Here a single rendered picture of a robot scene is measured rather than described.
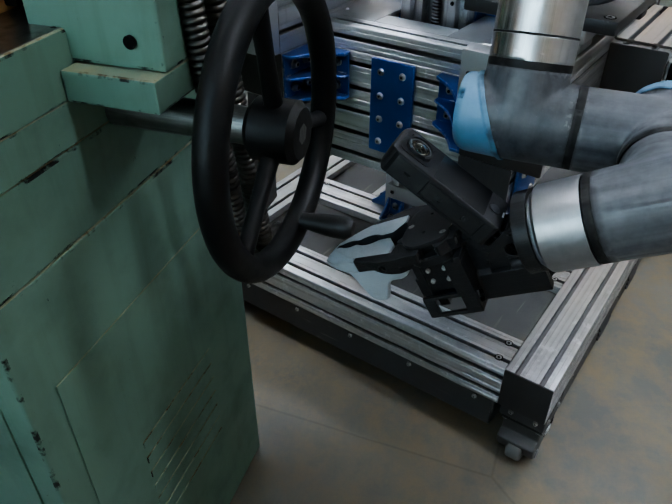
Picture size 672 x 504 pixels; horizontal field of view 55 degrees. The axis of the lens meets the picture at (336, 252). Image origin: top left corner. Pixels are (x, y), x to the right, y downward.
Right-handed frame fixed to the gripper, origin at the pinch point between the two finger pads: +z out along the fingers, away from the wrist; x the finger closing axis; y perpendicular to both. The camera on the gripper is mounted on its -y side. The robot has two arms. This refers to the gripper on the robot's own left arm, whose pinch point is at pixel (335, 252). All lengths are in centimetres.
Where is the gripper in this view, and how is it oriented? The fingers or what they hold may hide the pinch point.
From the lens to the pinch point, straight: 64.4
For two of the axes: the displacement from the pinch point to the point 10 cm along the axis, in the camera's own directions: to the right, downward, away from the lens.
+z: -8.1, 1.8, 5.6
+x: 3.7, -5.9, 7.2
